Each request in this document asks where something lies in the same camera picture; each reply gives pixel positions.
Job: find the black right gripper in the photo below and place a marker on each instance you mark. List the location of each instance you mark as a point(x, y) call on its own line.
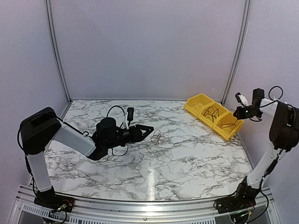
point(240, 115)

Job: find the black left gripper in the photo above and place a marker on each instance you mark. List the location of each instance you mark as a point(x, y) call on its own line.
point(136, 135)

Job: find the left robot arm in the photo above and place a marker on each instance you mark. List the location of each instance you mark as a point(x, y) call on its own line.
point(36, 131)

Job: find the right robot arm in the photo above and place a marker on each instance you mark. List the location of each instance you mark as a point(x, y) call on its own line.
point(283, 134)

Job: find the yellow three-compartment bin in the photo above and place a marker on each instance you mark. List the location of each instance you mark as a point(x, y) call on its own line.
point(214, 115)

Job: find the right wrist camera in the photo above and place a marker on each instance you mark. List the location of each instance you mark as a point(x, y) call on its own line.
point(241, 99)

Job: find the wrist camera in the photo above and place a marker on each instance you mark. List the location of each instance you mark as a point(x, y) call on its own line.
point(241, 99)
point(128, 118)

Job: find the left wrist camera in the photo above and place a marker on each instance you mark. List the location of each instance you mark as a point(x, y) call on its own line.
point(128, 118)

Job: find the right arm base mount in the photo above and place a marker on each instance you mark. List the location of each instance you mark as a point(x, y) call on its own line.
point(240, 204)

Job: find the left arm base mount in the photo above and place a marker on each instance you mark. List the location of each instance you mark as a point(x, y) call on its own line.
point(57, 203)

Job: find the aluminium front rail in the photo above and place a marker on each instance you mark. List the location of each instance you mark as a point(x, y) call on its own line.
point(100, 211)

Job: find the left aluminium corner post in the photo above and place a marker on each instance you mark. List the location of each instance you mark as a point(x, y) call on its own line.
point(55, 49)

